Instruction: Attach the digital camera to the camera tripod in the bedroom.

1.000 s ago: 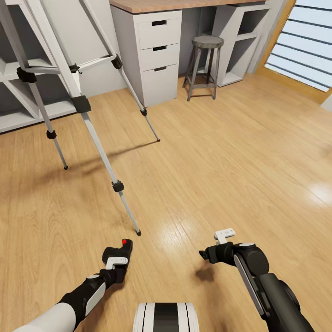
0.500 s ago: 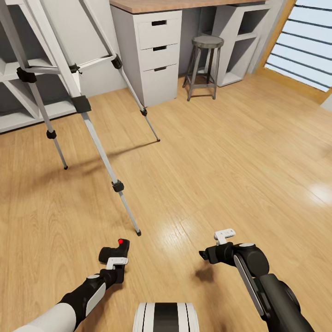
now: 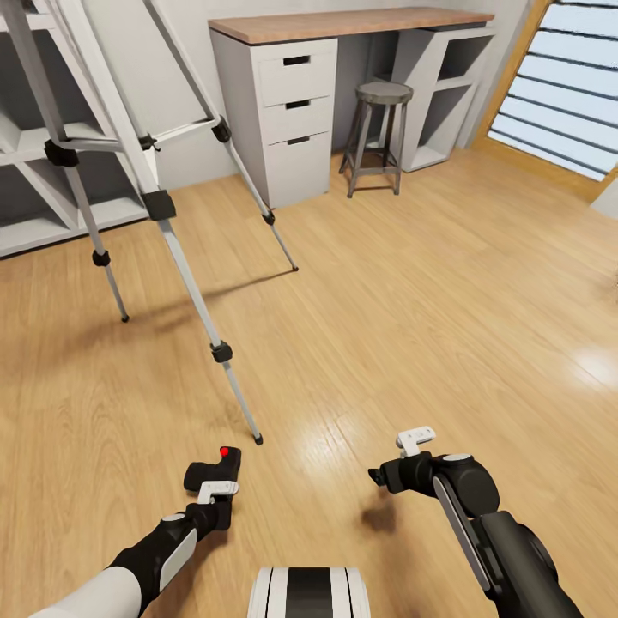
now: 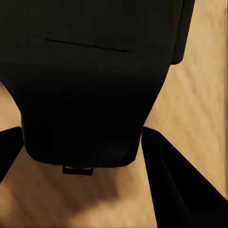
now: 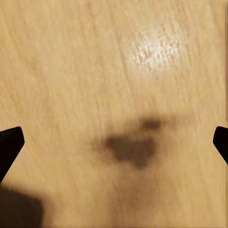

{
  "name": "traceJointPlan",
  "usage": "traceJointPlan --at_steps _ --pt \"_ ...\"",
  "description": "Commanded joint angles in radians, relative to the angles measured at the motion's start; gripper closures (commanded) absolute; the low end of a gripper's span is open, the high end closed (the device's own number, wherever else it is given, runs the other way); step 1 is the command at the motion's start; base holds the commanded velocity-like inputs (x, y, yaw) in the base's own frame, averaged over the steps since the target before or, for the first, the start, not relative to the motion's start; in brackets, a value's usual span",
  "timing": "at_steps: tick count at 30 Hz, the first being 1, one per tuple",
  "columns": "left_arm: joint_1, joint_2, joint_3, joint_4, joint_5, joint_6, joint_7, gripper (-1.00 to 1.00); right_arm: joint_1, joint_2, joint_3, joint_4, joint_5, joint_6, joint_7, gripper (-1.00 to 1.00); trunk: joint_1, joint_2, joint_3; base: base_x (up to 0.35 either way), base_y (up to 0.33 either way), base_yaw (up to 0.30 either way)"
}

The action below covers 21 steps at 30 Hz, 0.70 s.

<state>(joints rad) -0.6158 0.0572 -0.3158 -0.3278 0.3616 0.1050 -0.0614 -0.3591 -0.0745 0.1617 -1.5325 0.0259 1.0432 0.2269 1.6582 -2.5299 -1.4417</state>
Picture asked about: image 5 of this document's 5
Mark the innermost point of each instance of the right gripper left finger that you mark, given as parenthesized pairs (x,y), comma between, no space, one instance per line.
(11,143)

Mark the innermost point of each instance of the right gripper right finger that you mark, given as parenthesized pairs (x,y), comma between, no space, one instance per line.
(220,140)

